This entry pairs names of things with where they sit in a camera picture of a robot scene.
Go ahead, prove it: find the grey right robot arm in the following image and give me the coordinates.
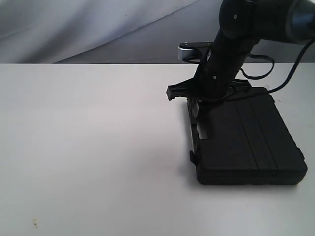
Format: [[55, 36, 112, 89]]
[[166, 0, 315, 101]]

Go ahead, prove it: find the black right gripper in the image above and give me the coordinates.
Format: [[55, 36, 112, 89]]
[[166, 30, 258, 101]]

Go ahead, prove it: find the black plastic carry case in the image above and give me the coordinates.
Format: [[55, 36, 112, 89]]
[[188, 87, 308, 185]]

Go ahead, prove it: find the white backdrop cloth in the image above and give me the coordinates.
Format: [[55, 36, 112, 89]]
[[0, 0, 315, 64]]

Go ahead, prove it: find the black camera cable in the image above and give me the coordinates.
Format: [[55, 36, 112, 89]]
[[240, 36, 311, 93]]

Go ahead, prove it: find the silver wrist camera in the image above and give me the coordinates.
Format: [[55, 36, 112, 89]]
[[177, 41, 212, 64]]

